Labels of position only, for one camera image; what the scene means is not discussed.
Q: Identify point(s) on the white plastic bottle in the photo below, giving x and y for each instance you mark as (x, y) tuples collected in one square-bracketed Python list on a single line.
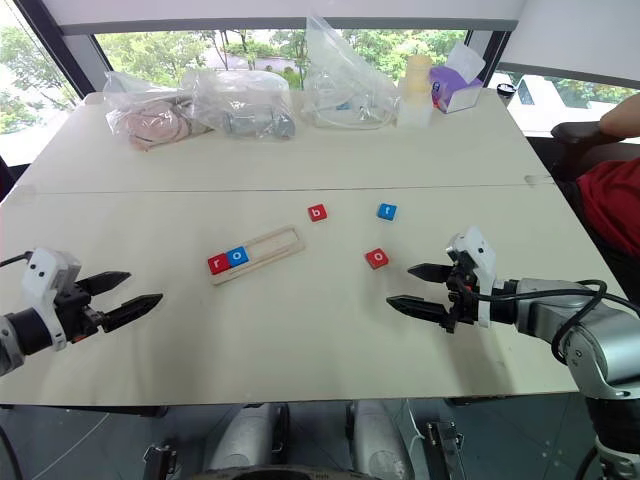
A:
[(416, 95)]

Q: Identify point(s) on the plastic bag with grey items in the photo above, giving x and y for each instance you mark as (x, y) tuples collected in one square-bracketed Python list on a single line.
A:
[(245, 107)]

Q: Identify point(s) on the tall clear plastic bag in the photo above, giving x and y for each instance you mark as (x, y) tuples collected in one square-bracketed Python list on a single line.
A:
[(345, 90)]

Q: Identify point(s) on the blue tile letter t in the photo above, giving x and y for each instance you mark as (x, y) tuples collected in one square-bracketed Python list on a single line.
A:
[(387, 211)]

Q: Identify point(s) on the person's red shirt torso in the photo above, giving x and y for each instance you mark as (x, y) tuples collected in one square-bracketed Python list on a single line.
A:
[(615, 205)]

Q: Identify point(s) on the blue tile letter o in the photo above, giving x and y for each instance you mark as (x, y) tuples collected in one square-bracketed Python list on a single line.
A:
[(237, 256)]

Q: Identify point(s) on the dark rounded robot body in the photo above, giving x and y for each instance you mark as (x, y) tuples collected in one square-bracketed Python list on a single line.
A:
[(310, 474)]

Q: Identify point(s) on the black chair armrest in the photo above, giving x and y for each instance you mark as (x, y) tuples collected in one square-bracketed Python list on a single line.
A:
[(580, 132)]

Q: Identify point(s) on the red tile letter r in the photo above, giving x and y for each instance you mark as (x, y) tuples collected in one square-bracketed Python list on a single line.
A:
[(218, 264)]

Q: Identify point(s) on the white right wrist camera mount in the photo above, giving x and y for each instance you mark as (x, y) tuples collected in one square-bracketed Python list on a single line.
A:
[(480, 252)]

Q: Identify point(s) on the small black round object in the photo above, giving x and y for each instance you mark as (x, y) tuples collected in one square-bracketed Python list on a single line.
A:
[(506, 89)]

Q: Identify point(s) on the red tile letter o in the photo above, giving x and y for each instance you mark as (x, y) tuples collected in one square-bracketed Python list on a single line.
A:
[(377, 258)]

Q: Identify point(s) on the red tile letter b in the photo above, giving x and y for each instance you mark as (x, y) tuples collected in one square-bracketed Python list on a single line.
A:
[(317, 213)]

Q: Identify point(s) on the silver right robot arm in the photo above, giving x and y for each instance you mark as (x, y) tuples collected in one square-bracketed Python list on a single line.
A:
[(615, 350)]

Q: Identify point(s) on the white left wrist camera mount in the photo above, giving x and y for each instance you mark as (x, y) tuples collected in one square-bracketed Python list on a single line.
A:
[(45, 272)]

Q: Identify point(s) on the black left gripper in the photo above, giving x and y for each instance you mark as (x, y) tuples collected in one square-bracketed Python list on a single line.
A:
[(75, 312)]

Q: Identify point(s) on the purple tissue box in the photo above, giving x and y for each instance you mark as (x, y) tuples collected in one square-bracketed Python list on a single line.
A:
[(457, 90)]

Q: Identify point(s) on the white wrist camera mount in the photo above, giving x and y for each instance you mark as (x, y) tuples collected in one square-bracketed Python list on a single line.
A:
[(480, 252), (45, 272)]

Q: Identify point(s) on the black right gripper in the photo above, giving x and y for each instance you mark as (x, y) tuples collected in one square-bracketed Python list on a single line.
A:
[(462, 300)]

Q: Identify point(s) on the person's bare forearm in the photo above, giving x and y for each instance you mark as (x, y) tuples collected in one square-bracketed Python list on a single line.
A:
[(622, 120)]

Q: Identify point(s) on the plastic bag with pink items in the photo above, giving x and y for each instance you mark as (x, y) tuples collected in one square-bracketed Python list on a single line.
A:
[(147, 117)]

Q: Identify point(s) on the wooden letter tray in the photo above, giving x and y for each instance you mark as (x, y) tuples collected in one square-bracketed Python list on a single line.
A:
[(280, 245)]

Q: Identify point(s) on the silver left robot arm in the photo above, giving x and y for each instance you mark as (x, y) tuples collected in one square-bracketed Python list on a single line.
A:
[(25, 330)]

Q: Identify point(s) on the grey rounded robot leg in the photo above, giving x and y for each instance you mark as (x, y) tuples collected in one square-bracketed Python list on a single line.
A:
[(377, 435), (247, 437)]

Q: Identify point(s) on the black metal bracket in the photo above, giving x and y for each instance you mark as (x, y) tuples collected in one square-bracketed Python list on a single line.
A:
[(160, 460), (445, 450)]

